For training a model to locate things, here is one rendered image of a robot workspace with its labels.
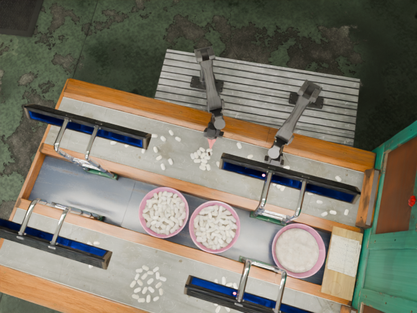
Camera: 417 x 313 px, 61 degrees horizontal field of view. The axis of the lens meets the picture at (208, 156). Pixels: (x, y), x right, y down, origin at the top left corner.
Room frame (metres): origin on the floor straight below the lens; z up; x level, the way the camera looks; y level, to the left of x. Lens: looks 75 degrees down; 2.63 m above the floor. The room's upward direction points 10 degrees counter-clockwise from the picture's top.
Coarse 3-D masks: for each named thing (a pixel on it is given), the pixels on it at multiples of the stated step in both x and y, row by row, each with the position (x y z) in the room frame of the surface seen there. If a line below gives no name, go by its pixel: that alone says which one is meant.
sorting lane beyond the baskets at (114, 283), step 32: (32, 224) 0.31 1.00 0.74; (64, 224) 0.28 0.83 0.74; (0, 256) 0.17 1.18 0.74; (32, 256) 0.14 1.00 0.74; (128, 256) 0.05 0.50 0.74; (160, 256) 0.03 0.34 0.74; (96, 288) -0.07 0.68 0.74; (128, 288) -0.10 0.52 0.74; (256, 288) -0.20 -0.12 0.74; (288, 288) -0.23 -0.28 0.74
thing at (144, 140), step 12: (24, 108) 0.80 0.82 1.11; (36, 108) 0.79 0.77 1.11; (48, 108) 0.80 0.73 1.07; (36, 120) 0.76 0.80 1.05; (48, 120) 0.74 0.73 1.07; (60, 120) 0.72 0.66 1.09; (72, 120) 0.70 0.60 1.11; (84, 120) 0.69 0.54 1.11; (96, 120) 0.69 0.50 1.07; (84, 132) 0.65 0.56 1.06; (108, 132) 0.62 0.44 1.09; (120, 132) 0.60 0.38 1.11; (132, 132) 0.59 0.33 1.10; (144, 132) 0.59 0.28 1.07; (132, 144) 0.55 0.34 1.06; (144, 144) 0.53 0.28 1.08
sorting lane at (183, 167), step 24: (120, 120) 0.81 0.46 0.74; (144, 120) 0.79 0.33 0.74; (72, 144) 0.72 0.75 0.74; (96, 144) 0.70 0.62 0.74; (120, 144) 0.67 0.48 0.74; (168, 144) 0.62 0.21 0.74; (192, 144) 0.60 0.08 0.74; (216, 144) 0.58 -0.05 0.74; (144, 168) 0.51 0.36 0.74; (168, 168) 0.49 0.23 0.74; (192, 168) 0.46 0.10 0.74; (216, 168) 0.44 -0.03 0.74; (312, 168) 0.35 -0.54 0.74; (336, 168) 0.32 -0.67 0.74; (240, 192) 0.29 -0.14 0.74; (288, 192) 0.24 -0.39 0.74; (336, 216) 0.08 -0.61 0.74
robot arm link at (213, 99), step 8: (200, 56) 0.91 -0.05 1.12; (200, 64) 0.88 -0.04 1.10; (208, 64) 0.87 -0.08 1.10; (208, 72) 0.84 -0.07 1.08; (208, 80) 0.80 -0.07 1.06; (208, 88) 0.77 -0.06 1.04; (216, 88) 0.77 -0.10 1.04; (208, 96) 0.74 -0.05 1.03; (216, 96) 0.73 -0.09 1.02; (208, 104) 0.70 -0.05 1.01; (216, 104) 0.70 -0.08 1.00
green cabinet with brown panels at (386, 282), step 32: (416, 128) 0.36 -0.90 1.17; (384, 160) 0.30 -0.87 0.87; (416, 160) 0.23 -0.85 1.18; (384, 192) 0.14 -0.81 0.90; (416, 192) 0.09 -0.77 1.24; (384, 224) -0.01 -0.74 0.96; (416, 224) -0.02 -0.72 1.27; (384, 256) -0.14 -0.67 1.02; (416, 256) -0.13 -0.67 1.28; (384, 288) -0.25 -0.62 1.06; (416, 288) -0.23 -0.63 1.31
